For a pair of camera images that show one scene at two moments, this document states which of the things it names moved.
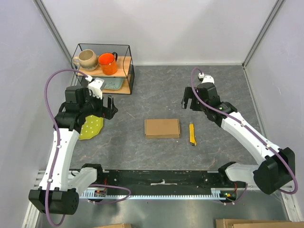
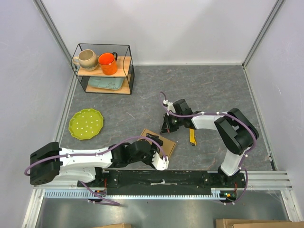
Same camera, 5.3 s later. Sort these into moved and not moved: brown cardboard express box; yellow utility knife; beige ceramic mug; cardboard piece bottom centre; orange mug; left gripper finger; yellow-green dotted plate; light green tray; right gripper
Moved: brown cardboard express box; left gripper finger; right gripper
Not moved: yellow utility knife; beige ceramic mug; orange mug; yellow-green dotted plate; light green tray; cardboard piece bottom centre
